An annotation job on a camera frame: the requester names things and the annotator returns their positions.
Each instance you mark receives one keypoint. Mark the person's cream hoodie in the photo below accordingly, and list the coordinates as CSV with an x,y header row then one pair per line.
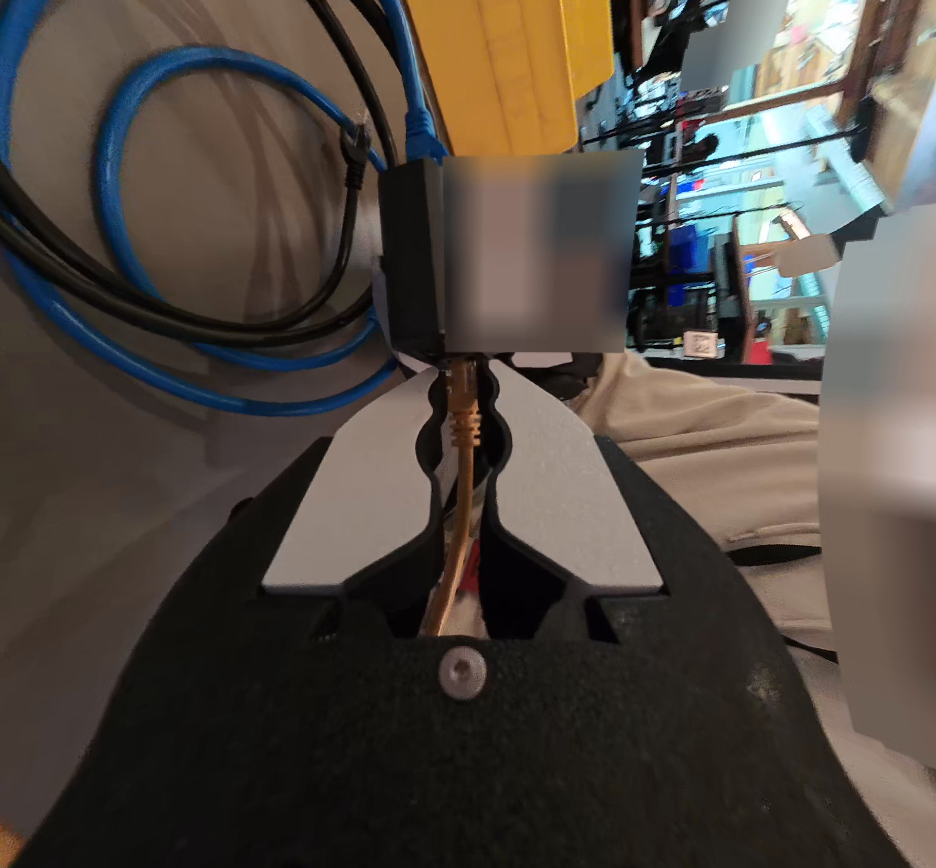
x,y
775,605

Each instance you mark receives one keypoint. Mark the black ethernet adapter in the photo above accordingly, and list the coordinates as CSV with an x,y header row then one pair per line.
x,y
409,261

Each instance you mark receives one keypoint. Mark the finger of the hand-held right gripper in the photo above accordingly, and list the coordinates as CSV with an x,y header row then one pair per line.
x,y
413,365
545,360

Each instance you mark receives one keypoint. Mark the yellow plastic bin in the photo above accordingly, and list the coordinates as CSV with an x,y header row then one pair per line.
x,y
512,41

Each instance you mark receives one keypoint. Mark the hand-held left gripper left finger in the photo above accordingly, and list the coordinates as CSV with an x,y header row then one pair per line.
x,y
358,509

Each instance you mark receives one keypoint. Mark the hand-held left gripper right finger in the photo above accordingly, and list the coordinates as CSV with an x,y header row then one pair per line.
x,y
570,509

